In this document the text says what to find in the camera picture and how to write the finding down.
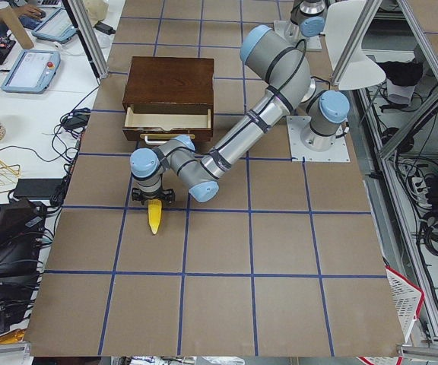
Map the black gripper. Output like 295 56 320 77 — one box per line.
132 188 176 205

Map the yellow corn cob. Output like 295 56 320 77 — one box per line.
148 199 163 235

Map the white drawer handle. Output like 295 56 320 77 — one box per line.
144 133 197 147

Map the dark wooden drawer cabinet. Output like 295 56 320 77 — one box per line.
122 56 214 142

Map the person hand on mouse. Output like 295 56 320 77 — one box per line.
17 4 46 20

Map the blue teach pendant near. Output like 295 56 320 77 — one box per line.
1 50 61 94

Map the blue teach pendant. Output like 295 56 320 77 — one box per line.
31 8 76 43
1 50 61 94

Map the blue teach pendant far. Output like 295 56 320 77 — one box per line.
31 8 76 43

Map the cardboard tube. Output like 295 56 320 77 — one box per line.
0 1 34 49

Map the white chair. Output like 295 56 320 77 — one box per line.
324 1 386 90

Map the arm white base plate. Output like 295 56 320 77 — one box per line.
274 21 322 52
287 116 351 163

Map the aluminium frame post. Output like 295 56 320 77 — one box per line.
63 0 109 79

